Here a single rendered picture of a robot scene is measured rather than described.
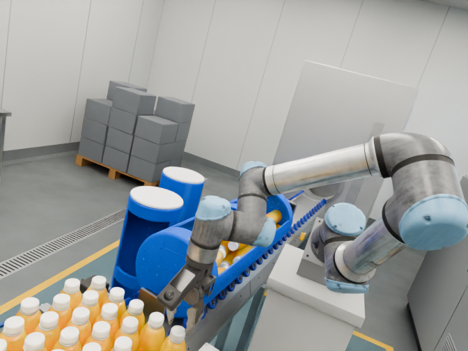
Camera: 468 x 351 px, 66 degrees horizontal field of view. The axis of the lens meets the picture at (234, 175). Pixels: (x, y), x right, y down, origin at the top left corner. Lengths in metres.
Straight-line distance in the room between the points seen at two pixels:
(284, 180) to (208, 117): 5.65
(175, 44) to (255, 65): 1.54
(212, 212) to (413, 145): 0.44
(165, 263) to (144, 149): 3.60
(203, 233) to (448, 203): 0.50
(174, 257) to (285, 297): 0.39
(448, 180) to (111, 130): 4.52
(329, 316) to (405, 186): 0.64
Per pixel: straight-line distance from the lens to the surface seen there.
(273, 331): 1.34
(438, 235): 0.75
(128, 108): 4.79
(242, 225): 0.84
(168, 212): 1.82
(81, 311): 1.02
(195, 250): 0.86
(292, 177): 0.86
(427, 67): 6.09
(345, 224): 1.11
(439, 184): 0.74
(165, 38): 6.93
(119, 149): 4.93
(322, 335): 1.31
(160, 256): 1.19
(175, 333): 1.00
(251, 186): 0.90
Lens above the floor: 1.74
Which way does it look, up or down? 15 degrees down
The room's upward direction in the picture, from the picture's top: 16 degrees clockwise
